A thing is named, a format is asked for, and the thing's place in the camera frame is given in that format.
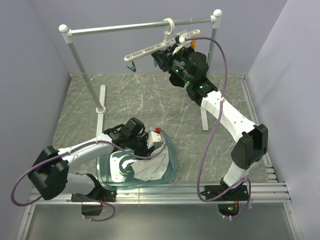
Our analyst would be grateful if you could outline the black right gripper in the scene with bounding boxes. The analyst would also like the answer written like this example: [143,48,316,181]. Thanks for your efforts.
[151,44,194,86]

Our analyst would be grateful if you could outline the teal transparent plastic basin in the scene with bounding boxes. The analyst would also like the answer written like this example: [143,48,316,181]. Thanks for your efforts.
[96,137,177,191]

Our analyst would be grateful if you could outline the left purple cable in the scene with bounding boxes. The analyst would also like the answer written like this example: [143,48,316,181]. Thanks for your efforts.
[10,129,170,222]

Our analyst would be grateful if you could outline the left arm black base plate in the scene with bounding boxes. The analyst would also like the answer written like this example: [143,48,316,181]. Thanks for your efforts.
[70,187,117,218]

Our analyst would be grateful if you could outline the white underwear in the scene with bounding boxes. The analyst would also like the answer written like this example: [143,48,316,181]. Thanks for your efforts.
[131,148,169,182]

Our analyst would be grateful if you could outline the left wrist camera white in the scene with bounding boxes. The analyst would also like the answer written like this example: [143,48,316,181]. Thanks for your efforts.
[146,131,165,149]

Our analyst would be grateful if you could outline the silver white clothes rack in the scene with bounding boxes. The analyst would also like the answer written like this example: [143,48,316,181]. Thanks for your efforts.
[63,6,213,138]

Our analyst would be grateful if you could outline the aluminium rail frame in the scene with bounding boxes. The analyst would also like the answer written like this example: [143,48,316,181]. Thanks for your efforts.
[16,74,303,240]

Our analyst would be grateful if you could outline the white plastic clip hanger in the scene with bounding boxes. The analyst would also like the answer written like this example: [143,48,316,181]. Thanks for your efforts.
[124,18,201,63]

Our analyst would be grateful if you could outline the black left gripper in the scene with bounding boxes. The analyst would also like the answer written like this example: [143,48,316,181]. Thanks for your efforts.
[127,133,156,160]

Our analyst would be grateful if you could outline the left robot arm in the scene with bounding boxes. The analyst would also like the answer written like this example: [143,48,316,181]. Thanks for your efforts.
[27,117,163,200]

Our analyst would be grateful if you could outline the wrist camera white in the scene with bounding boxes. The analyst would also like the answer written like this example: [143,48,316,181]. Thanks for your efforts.
[172,32,191,55]
[146,131,165,149]

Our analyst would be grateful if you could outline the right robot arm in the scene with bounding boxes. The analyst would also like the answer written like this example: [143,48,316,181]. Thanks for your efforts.
[151,47,268,200]

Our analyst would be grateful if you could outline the orange plastic clip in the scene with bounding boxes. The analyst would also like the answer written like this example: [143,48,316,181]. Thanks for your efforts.
[190,40,196,49]

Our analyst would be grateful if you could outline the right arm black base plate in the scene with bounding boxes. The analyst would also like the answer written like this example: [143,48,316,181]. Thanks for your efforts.
[204,183,252,217]

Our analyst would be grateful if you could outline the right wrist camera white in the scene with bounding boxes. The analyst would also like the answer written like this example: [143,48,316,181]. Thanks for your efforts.
[172,32,191,55]

